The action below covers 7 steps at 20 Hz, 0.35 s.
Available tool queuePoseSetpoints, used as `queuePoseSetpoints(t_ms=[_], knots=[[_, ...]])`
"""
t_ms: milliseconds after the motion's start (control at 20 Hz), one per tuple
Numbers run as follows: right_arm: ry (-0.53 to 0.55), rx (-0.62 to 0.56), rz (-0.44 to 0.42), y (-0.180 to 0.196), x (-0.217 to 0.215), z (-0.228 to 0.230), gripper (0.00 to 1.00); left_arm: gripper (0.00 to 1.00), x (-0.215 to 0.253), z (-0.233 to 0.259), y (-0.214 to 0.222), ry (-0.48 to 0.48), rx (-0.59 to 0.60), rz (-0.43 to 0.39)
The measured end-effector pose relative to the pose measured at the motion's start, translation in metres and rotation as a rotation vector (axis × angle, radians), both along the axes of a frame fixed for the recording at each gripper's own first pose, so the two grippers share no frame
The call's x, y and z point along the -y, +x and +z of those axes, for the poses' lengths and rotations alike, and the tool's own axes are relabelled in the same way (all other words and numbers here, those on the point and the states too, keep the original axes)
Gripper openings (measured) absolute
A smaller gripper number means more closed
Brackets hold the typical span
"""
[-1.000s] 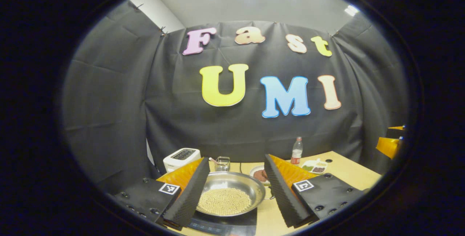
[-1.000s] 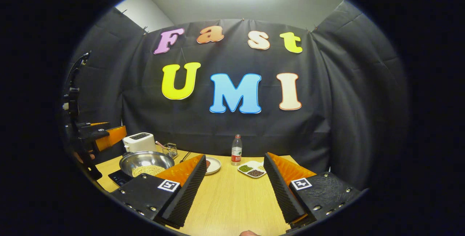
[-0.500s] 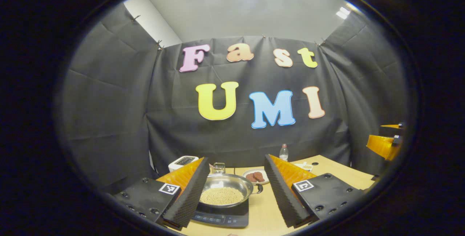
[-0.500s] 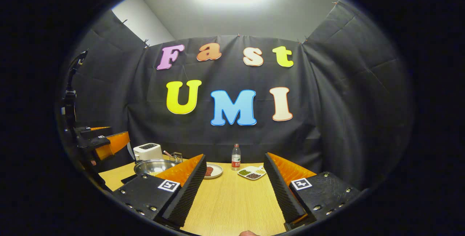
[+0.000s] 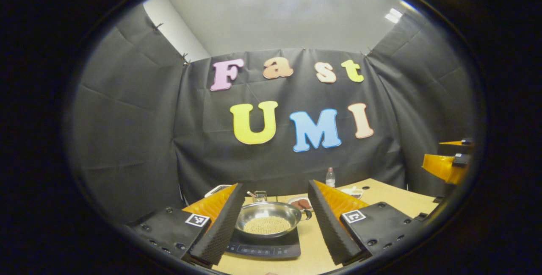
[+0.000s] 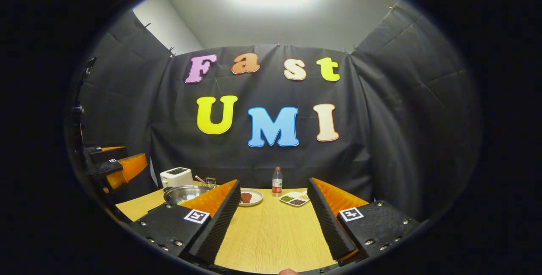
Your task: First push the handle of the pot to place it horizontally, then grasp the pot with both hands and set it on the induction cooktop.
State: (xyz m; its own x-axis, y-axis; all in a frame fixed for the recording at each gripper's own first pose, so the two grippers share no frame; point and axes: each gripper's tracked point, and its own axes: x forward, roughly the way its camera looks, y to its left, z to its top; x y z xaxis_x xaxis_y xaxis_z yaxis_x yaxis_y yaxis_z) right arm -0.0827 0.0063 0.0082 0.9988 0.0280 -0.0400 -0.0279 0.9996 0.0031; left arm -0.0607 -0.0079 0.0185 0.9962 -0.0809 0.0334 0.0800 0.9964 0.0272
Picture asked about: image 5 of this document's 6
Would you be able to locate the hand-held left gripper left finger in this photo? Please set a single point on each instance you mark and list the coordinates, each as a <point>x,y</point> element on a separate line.
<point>220,228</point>

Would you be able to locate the white toaster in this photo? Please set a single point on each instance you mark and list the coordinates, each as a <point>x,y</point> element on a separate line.
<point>216,189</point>

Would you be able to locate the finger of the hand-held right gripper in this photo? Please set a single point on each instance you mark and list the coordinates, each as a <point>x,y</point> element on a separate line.
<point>455,145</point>
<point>440,167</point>

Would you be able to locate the white divided bean dish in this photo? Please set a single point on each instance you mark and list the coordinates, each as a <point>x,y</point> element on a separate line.
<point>353,192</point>

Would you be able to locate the black induction cooktop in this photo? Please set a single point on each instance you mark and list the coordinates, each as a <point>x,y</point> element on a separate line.
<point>262,247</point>

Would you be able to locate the red meat patty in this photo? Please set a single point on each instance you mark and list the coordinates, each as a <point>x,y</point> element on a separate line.
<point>301,204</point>

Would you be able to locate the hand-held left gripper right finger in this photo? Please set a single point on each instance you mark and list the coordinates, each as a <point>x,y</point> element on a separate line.
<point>332,228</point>

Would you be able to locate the white oval plate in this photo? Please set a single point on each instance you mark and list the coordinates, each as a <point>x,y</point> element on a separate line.
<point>296,198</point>

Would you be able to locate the pile of soybeans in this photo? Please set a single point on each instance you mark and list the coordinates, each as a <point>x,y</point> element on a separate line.
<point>266,225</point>

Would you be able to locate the clear plastic water bottle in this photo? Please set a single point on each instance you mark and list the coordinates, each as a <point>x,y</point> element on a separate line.
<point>330,178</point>

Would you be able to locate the small ceiling light panel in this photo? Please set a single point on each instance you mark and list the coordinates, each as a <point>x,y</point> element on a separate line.
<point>393,15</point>

